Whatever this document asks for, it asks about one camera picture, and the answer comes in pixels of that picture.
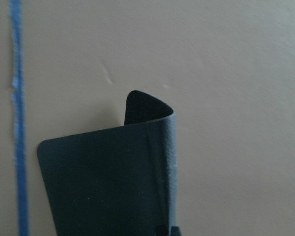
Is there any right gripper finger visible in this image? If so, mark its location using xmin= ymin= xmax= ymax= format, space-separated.
xmin=169 ymin=222 xmax=181 ymax=236

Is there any black mouse pad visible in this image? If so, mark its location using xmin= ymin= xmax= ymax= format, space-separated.
xmin=37 ymin=90 xmax=177 ymax=236

